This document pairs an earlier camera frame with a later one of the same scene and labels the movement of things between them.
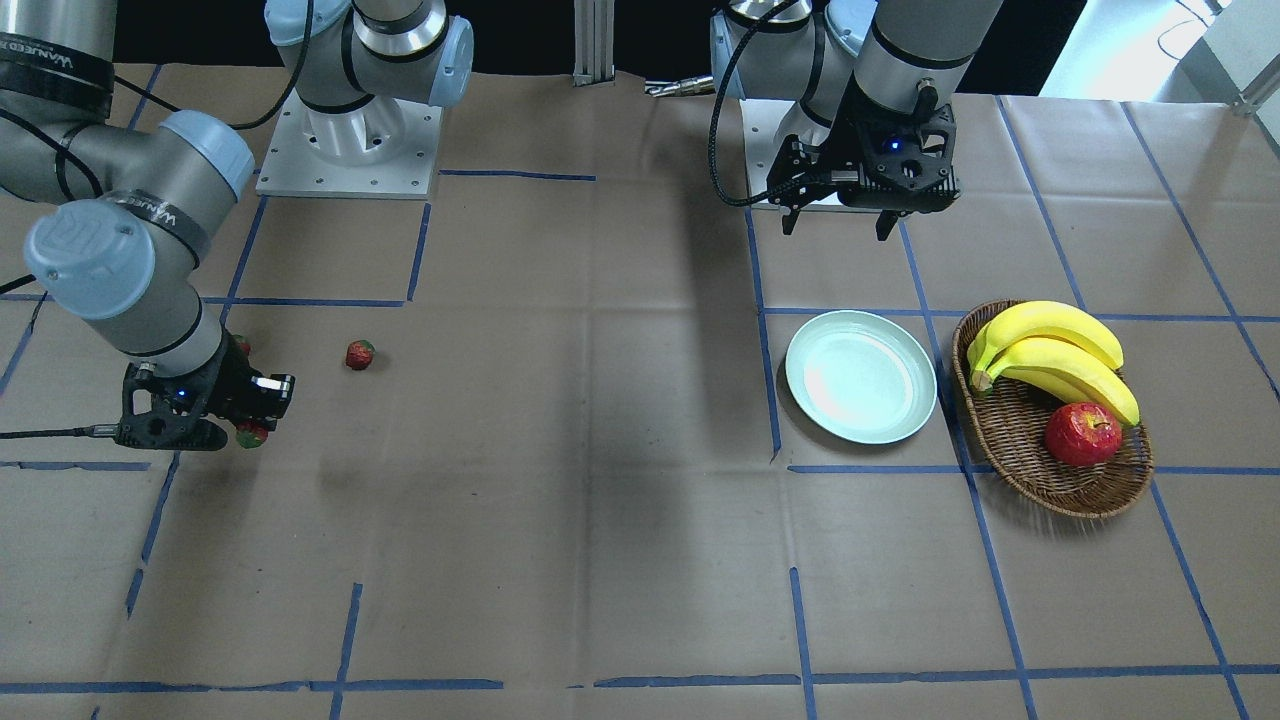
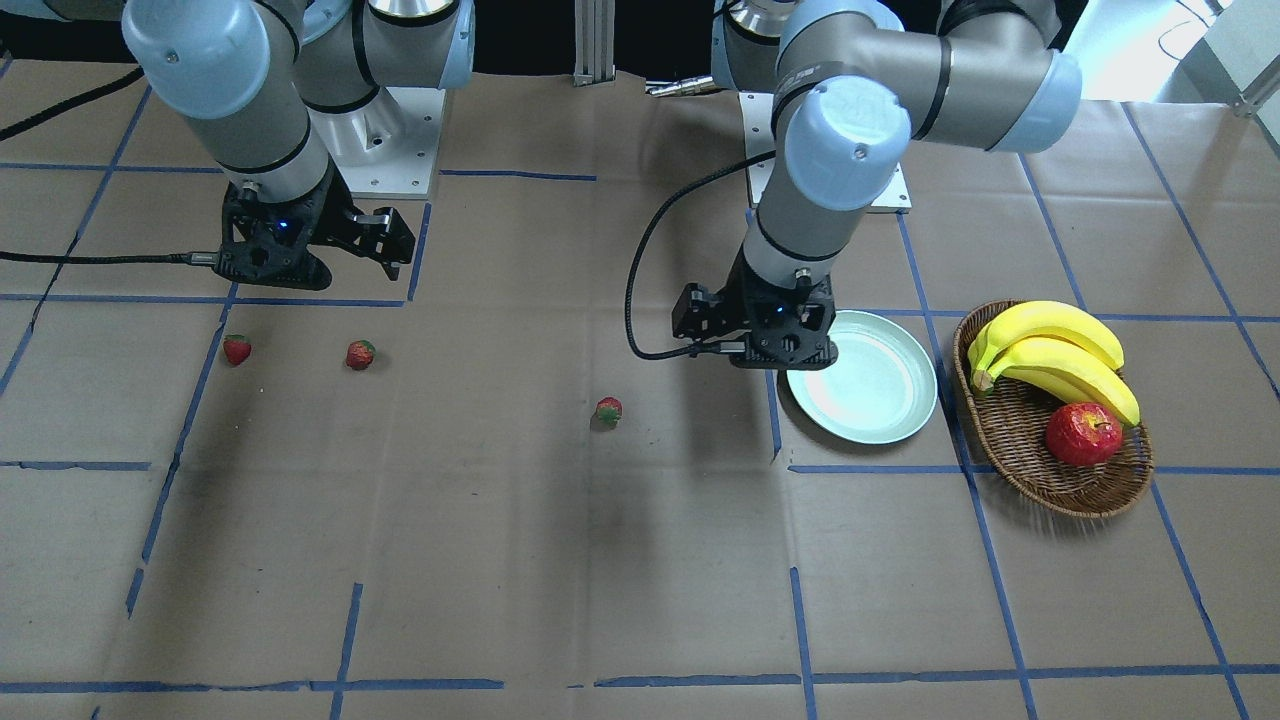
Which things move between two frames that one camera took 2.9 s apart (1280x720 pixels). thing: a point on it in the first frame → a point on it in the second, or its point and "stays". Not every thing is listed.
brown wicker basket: [1009, 419] stays
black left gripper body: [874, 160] → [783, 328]
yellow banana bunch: [1057, 348] stays
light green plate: [858, 377] stays
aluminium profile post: [593, 42] stays
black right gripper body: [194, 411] → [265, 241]
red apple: [1083, 434] stays
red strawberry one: [359, 354] stays
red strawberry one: [250, 435] → [609, 410]
